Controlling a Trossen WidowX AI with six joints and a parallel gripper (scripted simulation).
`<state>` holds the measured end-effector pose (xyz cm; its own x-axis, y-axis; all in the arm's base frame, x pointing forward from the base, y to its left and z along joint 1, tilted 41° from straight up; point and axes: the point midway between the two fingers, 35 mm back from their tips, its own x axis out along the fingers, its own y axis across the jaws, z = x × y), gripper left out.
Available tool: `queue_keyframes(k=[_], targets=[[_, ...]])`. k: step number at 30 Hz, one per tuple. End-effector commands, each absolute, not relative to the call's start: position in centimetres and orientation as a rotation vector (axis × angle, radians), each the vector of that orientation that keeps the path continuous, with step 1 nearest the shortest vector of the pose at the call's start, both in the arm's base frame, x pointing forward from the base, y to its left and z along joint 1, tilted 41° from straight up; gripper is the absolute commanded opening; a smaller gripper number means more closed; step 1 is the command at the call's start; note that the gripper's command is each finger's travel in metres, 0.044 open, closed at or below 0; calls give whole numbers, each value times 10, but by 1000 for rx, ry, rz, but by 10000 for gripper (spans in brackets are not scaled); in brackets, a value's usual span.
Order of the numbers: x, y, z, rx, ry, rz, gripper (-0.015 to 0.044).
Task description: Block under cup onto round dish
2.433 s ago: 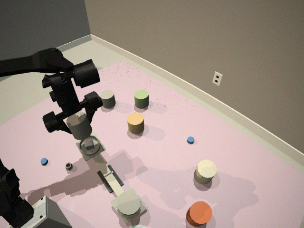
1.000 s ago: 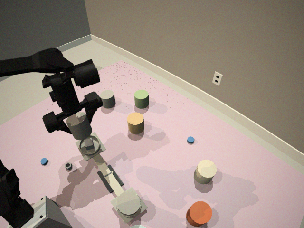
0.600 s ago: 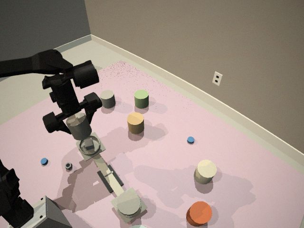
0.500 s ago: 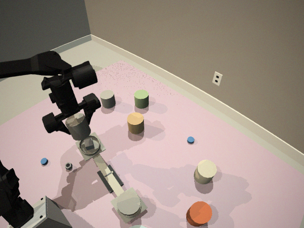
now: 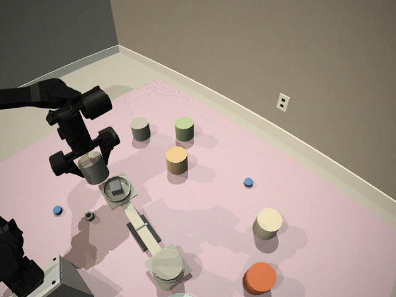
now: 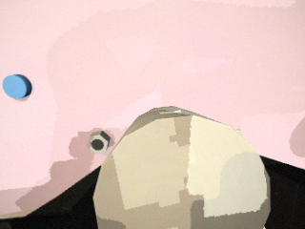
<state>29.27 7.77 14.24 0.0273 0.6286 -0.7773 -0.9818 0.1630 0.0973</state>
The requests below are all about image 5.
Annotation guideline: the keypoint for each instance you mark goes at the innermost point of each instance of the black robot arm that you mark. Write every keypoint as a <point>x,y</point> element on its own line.
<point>20,274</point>

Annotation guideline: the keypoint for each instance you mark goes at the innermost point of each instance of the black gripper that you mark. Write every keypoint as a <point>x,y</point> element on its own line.
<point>80,145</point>

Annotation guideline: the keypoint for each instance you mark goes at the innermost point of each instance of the blue cylinder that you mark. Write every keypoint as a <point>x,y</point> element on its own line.
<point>248,182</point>
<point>57,210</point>

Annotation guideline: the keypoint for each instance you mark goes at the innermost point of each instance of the orange cylinder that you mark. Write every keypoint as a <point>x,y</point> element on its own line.
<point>259,278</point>

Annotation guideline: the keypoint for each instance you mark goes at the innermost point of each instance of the white hex nut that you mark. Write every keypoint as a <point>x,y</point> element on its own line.
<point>89,216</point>

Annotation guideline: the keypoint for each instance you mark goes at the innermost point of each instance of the green cylinder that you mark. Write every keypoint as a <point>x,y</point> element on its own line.
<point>184,128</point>

